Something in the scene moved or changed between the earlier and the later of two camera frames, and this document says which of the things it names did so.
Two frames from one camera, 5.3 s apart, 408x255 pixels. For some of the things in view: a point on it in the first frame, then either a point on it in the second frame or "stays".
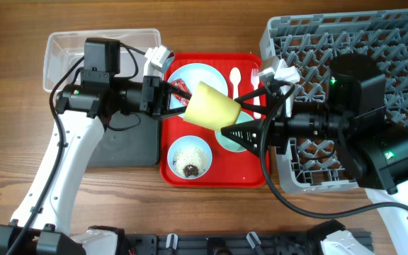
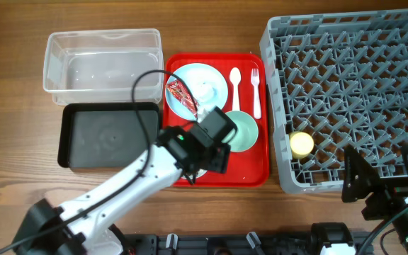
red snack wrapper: x=183 y=85 stays
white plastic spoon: x=234 y=77 stays
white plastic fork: x=255 y=77 stays
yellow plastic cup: x=212 y=108 to x=301 y=143
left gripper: x=156 y=97 to x=219 y=158
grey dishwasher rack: x=399 y=40 stays
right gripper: x=278 y=124 to x=390 y=193
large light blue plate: x=193 y=73 stays
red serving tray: x=197 y=156 stays
